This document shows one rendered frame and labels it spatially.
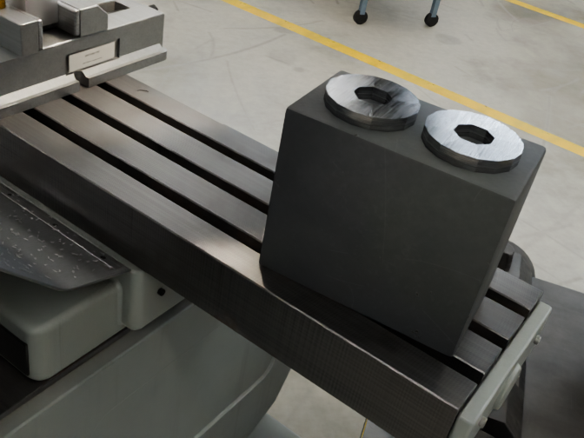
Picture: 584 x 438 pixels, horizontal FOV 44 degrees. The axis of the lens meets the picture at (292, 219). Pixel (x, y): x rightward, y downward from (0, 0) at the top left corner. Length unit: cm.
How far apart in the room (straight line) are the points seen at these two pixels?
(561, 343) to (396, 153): 84
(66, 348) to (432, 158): 48
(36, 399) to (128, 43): 52
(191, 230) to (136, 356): 26
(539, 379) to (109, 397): 71
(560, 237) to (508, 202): 221
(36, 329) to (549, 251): 214
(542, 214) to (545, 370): 163
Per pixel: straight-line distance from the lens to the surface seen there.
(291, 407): 189
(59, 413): 95
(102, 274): 85
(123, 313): 93
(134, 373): 103
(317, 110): 67
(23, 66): 101
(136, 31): 113
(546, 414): 128
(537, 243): 275
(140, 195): 85
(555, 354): 139
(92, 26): 106
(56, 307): 87
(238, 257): 78
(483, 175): 64
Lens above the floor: 143
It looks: 35 degrees down
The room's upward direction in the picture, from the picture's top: 11 degrees clockwise
